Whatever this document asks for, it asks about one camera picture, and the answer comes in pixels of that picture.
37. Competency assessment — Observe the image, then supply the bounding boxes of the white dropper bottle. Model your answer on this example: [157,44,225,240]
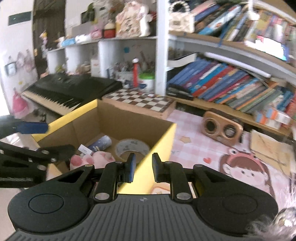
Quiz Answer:
[78,136,112,155]

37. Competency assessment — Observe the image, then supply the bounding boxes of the yellow tape roll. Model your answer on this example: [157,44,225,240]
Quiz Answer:
[115,138,150,164]

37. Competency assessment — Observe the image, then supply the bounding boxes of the pink plush toy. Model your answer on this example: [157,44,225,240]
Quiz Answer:
[70,151,115,170]

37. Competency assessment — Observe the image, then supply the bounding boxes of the black electronic keyboard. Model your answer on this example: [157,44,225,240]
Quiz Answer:
[22,73,122,116]

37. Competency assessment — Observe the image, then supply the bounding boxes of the pink cartoon desk mat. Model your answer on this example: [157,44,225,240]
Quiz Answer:
[150,108,296,200]

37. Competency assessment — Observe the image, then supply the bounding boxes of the yellow cardboard box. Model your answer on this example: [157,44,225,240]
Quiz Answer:
[33,100,177,194]

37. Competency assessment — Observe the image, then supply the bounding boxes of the brown cardboard sheets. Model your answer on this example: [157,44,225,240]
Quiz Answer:
[250,130,295,177]

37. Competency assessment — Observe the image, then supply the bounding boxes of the brown retro radio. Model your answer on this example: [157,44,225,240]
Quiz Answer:
[201,109,243,147]

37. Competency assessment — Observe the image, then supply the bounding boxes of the orange white medicine box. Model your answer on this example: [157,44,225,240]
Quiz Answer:
[264,107,291,125]

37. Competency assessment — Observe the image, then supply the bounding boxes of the wooden chessboard box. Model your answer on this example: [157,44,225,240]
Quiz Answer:
[102,89,176,120]

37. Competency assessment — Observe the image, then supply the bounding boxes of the black stapler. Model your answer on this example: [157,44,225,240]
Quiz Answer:
[166,84,194,100]

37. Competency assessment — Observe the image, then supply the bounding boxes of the row of leaning books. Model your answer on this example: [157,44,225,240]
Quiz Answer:
[166,57,295,114]

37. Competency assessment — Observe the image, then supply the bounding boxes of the white green lidded jar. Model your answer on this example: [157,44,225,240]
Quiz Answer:
[138,72,154,93]

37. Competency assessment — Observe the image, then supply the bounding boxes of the red white figurine bottle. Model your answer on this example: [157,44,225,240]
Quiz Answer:
[132,58,139,88]

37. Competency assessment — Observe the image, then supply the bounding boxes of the white bookshelf unit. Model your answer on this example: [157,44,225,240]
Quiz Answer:
[47,1,169,95]

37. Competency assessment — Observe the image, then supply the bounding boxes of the pink white ornament house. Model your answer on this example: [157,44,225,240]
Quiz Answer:
[115,1,152,39]

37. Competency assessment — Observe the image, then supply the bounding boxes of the smartphone on shelf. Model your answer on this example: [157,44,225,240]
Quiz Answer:
[244,36,290,62]

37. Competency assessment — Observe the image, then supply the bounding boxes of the white quilted handbag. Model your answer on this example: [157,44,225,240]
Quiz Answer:
[169,1,195,33]

